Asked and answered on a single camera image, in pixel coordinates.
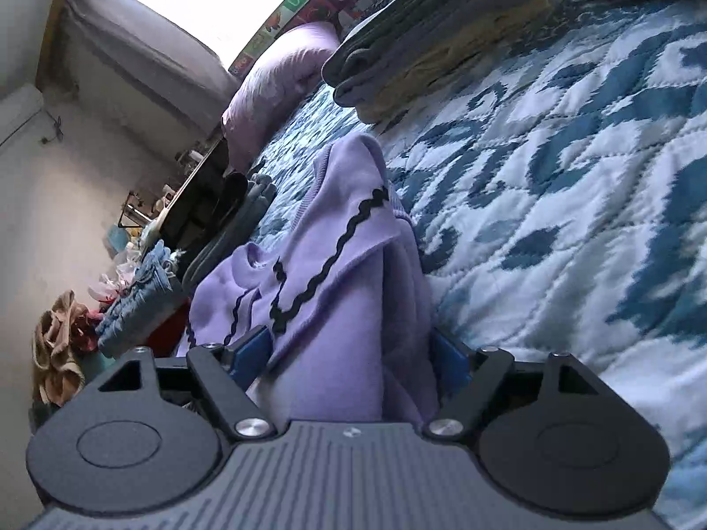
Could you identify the white air conditioner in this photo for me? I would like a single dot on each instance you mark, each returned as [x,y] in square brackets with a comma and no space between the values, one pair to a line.
[19,113]

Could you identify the yellow folded garment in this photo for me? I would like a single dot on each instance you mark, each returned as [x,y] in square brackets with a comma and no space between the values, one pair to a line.
[475,44]

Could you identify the denim jacket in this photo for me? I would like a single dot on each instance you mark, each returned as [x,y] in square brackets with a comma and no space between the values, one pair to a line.
[138,303]

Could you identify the lilac pillow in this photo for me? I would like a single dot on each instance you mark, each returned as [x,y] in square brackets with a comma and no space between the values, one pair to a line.
[276,83]

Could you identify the colourful foam mat panel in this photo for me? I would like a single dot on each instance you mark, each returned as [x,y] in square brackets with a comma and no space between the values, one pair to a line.
[309,0]

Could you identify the light blue box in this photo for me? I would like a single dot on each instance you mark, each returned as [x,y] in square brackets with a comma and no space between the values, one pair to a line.
[116,238]

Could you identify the purple sweater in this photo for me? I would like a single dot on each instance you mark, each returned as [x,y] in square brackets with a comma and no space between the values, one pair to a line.
[353,298]

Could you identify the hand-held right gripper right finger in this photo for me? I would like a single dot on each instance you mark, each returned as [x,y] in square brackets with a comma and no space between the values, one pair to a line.
[450,356]

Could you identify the teal storage bin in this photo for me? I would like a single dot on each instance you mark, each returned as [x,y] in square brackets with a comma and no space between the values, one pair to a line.
[96,367]

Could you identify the white plastic bag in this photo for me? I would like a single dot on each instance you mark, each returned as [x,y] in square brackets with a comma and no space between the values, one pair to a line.
[119,279]

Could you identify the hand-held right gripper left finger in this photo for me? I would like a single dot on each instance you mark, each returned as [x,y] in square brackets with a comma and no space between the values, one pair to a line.
[251,350]

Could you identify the red folded garment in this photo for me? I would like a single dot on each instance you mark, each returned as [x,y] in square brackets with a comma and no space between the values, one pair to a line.
[168,328]

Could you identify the light grey folded garment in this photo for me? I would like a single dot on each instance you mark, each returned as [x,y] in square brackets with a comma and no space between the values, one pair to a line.
[386,11]

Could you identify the blue white patterned quilt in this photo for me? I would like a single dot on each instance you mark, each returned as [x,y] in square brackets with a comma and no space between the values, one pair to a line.
[552,176]

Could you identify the brown fleece blanket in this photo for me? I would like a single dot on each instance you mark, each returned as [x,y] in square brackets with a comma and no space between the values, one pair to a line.
[55,353]

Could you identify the dark red garment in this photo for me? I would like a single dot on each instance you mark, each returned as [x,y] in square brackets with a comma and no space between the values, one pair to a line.
[85,337]

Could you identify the white folding desk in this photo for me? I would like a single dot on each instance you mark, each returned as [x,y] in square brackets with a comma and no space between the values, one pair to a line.
[199,176]

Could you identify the lilac folded garment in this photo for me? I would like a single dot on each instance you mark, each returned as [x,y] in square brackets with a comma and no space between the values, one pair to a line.
[486,0]

